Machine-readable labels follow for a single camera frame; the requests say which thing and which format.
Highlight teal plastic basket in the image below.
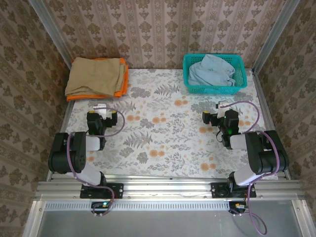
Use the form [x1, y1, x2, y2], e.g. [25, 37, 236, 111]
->
[182, 53, 248, 95]

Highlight stack of tan orange towels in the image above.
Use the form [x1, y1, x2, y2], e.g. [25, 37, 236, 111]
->
[66, 58, 129, 102]

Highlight tan trousers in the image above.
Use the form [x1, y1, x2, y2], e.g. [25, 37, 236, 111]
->
[65, 57, 126, 97]

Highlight light blue trousers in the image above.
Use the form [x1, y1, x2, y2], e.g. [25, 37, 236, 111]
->
[188, 54, 237, 87]

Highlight floral patterned table cover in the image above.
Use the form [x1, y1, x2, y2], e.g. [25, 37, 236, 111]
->
[53, 68, 279, 181]

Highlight black connector box green light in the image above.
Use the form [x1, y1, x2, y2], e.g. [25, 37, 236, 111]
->
[91, 201, 112, 214]

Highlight black connector box yellow plug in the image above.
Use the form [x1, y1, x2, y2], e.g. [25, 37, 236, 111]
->
[228, 201, 249, 214]

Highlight grey metal panel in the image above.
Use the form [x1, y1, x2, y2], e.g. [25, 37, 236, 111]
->
[23, 199, 316, 237]

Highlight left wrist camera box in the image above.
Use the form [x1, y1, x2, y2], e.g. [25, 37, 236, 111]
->
[93, 104, 110, 120]

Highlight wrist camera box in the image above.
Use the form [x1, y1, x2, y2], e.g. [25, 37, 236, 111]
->
[93, 104, 110, 120]
[215, 100, 231, 119]

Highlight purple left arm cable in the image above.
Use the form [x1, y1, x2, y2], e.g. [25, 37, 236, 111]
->
[66, 106, 126, 218]

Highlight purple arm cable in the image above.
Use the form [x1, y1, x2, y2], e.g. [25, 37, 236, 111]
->
[221, 100, 282, 235]
[66, 106, 126, 218]

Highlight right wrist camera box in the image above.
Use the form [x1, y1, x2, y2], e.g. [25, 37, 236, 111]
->
[215, 100, 231, 119]

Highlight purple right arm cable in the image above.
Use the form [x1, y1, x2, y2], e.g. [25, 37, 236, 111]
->
[221, 100, 282, 235]

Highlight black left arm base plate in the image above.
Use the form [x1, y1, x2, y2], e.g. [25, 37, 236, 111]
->
[80, 183, 124, 199]

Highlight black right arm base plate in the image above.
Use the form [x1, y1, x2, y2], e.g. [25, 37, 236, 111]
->
[211, 182, 257, 198]

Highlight aluminium front rail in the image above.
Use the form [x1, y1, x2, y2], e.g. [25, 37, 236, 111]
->
[34, 180, 303, 200]

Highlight aluminium corner post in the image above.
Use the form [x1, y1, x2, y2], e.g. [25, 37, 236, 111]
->
[27, 0, 75, 70]
[251, 0, 301, 72]

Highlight white slotted cable duct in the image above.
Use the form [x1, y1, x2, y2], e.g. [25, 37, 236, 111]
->
[44, 201, 230, 212]

